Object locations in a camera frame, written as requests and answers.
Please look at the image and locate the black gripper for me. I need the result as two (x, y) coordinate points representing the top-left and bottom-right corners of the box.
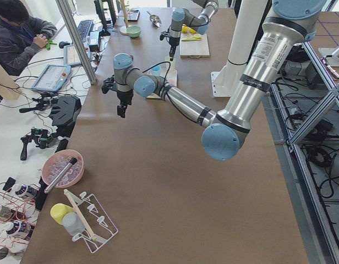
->
(169, 36), (181, 61)
(117, 90), (134, 118)

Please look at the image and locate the blue cup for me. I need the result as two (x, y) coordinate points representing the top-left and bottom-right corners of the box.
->
(150, 65), (161, 76)

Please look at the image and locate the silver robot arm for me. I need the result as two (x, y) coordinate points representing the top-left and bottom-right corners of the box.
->
(166, 0), (218, 61)
(113, 1), (324, 161)

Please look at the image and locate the cream rabbit tray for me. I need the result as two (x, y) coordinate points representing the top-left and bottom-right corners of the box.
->
(144, 60), (177, 99)

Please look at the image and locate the wooden cutting board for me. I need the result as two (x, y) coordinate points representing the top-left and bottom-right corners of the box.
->
(179, 33), (210, 58)

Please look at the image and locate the yellow plastic knife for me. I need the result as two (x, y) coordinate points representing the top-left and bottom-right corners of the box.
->
(181, 38), (202, 41)

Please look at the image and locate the metal scoop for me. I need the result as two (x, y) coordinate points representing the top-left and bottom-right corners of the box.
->
(147, 10), (162, 28)

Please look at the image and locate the green bowl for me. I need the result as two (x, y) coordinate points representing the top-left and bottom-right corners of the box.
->
(126, 25), (141, 38)

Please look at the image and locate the wooden cup stand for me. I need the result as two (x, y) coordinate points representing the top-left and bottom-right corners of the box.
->
(117, 0), (129, 36)

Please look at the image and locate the black plastic housing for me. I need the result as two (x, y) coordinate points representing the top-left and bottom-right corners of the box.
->
(49, 96), (81, 138)

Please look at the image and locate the metal pestle in bowl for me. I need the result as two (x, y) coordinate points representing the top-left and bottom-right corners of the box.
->
(44, 157), (78, 194)

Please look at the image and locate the blue teach pendant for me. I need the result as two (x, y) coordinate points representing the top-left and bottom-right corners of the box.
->
(63, 45), (81, 67)
(31, 64), (71, 92)

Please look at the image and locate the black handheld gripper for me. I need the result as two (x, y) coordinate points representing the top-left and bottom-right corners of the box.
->
(19, 92), (58, 113)
(20, 127), (57, 161)

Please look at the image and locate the black monitor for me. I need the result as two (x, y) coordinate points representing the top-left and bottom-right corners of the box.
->
(94, 0), (117, 37)

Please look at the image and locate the pink bowl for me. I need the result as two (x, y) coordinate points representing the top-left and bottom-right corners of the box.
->
(41, 149), (85, 189)

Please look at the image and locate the black keyboard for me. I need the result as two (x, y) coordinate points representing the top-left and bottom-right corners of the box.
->
(77, 19), (94, 42)

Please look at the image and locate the yellow cup on rack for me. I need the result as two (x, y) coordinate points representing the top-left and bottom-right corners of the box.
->
(50, 203), (74, 225)

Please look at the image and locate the grey cup on rack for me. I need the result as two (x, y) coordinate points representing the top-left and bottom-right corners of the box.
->
(62, 212), (85, 236)

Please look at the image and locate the seated person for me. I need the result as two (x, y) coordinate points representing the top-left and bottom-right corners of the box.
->
(0, 0), (57, 76)

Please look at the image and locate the wooden stick on rack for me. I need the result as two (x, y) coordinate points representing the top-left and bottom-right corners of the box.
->
(63, 189), (96, 241)

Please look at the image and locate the black gripper camera mount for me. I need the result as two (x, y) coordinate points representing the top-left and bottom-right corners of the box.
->
(160, 29), (170, 42)

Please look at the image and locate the aluminium frame post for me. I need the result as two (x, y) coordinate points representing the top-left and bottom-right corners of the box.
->
(56, 0), (97, 85)

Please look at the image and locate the white wire rack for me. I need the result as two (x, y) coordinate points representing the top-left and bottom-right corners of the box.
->
(70, 191), (119, 254)

